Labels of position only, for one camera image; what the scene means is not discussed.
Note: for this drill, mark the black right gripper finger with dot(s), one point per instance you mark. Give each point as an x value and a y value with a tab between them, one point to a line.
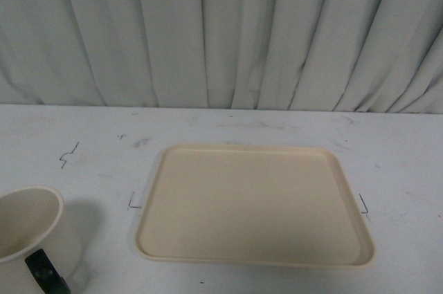
45	274

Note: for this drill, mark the cream ceramic mug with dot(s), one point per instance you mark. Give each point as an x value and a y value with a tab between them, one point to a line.
34	218

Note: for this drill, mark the beige rectangular plastic tray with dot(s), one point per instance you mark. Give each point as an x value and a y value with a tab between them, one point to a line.
256	205

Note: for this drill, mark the grey-white pleated curtain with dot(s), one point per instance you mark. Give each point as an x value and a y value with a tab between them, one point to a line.
382	56

